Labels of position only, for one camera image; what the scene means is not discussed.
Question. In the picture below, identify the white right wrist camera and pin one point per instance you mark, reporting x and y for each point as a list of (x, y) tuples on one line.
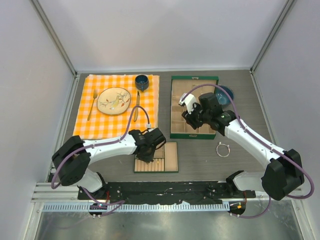
[(187, 100)]

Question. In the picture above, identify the gold fork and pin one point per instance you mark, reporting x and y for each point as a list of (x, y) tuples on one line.
[(95, 95)]

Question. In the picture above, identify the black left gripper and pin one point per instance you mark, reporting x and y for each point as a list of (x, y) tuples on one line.
[(147, 159)]

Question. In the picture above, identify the dark blue ceramic mug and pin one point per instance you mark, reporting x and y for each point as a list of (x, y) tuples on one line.
[(141, 82)]

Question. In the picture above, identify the cream plate with branch pattern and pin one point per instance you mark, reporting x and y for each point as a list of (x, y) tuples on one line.
[(114, 101)]

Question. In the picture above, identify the yellow white checkered cloth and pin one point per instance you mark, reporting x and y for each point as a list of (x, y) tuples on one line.
[(100, 125)]

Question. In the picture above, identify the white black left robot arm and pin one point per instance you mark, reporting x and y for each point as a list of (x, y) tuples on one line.
[(72, 159)]

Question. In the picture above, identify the aluminium front rail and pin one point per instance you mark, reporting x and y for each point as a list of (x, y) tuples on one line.
[(73, 199)]

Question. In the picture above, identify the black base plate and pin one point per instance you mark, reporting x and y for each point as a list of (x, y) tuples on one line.
[(170, 192)]

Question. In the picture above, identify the green jewelry tray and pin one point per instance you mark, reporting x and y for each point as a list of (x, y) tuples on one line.
[(165, 161)]

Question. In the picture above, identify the green jewelry box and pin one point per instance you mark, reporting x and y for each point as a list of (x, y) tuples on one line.
[(184, 91)]

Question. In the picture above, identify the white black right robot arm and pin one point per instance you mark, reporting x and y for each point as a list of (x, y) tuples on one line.
[(280, 175)]

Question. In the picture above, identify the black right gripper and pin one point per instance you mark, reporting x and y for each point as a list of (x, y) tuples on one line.
[(190, 118)]

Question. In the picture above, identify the blue ceramic bowl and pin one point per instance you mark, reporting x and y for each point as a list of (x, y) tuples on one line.
[(222, 96)]

